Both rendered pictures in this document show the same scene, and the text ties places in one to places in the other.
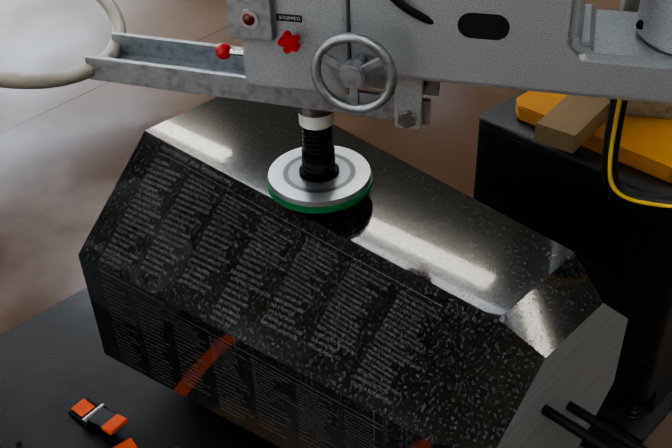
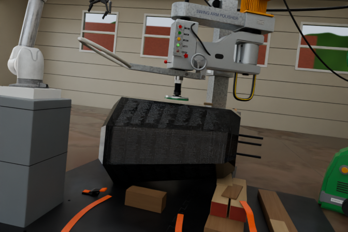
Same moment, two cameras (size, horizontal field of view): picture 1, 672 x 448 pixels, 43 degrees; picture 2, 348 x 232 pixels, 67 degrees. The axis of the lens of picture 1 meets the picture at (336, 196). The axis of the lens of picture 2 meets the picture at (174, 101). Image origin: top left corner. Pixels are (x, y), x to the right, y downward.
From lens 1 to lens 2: 1.66 m
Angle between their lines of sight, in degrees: 44
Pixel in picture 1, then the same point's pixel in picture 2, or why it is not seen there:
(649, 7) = (242, 57)
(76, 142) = not seen: hidden behind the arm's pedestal
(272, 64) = (178, 62)
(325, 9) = (191, 51)
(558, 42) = (231, 59)
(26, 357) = not seen: hidden behind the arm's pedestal
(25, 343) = not seen: hidden behind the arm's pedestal
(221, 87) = (162, 71)
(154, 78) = (146, 68)
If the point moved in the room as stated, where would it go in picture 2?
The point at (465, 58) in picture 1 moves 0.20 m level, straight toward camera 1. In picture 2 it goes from (215, 62) to (228, 61)
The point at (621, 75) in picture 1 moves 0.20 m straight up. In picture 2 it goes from (241, 66) to (243, 44)
